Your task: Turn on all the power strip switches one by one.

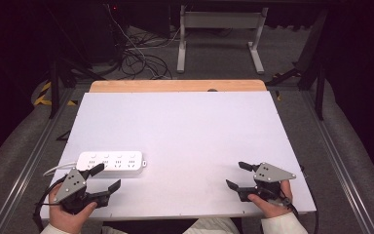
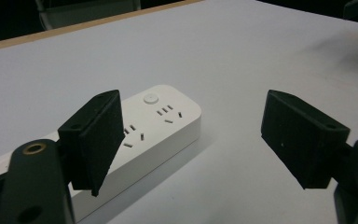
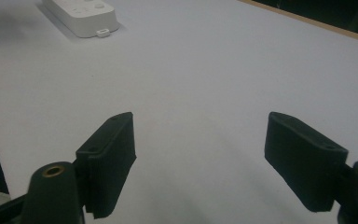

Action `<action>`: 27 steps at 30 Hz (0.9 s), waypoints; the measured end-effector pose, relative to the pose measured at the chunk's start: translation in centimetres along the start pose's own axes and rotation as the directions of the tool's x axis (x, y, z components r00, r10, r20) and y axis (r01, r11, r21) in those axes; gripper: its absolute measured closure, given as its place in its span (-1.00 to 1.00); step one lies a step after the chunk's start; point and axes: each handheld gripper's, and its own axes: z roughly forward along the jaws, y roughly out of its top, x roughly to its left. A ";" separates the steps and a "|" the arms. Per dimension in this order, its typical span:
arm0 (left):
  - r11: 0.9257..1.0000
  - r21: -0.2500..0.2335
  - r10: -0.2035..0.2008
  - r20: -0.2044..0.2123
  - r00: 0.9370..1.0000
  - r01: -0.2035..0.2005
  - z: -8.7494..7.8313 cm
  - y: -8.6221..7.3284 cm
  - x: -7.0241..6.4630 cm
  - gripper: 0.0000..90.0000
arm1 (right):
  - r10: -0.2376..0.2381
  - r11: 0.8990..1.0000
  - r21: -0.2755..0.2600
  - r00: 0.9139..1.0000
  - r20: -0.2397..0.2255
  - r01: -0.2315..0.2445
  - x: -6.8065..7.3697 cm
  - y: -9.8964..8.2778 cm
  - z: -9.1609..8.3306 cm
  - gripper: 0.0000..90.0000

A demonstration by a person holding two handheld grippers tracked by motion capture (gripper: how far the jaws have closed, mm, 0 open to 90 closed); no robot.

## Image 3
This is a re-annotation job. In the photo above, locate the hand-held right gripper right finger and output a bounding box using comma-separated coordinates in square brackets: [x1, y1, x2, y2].
[264, 111, 350, 213]

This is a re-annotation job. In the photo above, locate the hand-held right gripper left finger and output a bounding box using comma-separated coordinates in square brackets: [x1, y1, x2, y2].
[75, 111, 137, 219]

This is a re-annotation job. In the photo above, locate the white remote control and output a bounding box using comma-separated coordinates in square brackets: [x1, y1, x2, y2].
[42, 0, 121, 39]

